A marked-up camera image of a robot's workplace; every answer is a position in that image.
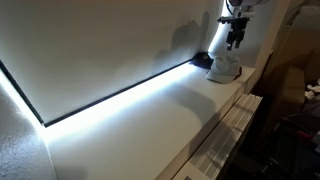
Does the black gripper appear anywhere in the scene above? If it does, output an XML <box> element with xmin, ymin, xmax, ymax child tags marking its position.
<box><xmin>217</xmin><ymin>15</ymin><xmax>250</xmax><ymax>52</ymax></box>

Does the light grey baseball cap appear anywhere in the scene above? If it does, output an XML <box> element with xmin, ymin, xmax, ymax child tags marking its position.
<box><xmin>205</xmin><ymin>55</ymin><xmax>243</xmax><ymax>85</ymax></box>

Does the navy cap with yellow logo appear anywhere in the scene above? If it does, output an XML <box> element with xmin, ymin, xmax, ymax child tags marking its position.
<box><xmin>190</xmin><ymin>52</ymin><xmax>215</xmax><ymax>71</ymax></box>

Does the grey textured fabric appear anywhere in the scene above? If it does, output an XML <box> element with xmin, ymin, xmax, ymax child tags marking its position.
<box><xmin>292</xmin><ymin>4</ymin><xmax>320</xmax><ymax>33</ymax></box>

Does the white crumpled cloth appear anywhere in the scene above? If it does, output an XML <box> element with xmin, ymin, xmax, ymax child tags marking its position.
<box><xmin>304</xmin><ymin>79</ymin><xmax>320</xmax><ymax>101</ymax></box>

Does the white ribbed radiator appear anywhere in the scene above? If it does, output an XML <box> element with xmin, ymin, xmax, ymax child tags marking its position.
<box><xmin>173</xmin><ymin>93</ymin><xmax>264</xmax><ymax>180</ymax></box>

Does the black chair with red part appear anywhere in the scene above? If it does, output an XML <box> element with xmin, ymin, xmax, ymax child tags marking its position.
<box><xmin>263</xmin><ymin>113</ymin><xmax>320</xmax><ymax>180</ymax></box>

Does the black blind bottom bar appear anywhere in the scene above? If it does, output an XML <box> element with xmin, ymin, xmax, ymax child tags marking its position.
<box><xmin>43</xmin><ymin>59</ymin><xmax>195</xmax><ymax>129</ymax></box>

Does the white roller blind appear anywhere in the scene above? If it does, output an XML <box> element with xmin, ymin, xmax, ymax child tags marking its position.
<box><xmin>0</xmin><ymin>0</ymin><xmax>221</xmax><ymax>125</ymax></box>

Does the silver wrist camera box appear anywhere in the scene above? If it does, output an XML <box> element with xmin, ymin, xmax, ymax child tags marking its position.
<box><xmin>233</xmin><ymin>8</ymin><xmax>257</xmax><ymax>19</ymax></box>

